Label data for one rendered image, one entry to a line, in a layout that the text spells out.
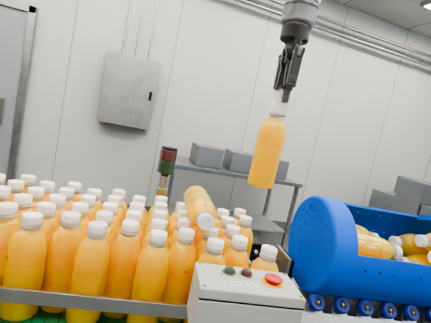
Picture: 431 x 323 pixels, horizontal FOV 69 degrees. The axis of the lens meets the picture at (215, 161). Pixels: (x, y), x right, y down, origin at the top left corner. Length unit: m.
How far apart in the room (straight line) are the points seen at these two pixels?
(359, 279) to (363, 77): 4.60
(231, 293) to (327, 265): 0.38
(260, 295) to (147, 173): 3.62
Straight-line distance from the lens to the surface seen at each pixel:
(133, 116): 3.82
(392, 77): 5.75
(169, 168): 1.18
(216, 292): 0.59
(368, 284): 0.98
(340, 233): 0.89
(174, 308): 0.75
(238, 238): 0.79
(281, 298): 0.63
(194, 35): 4.23
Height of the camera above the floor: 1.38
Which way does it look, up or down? 7 degrees down
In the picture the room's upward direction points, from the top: 12 degrees clockwise
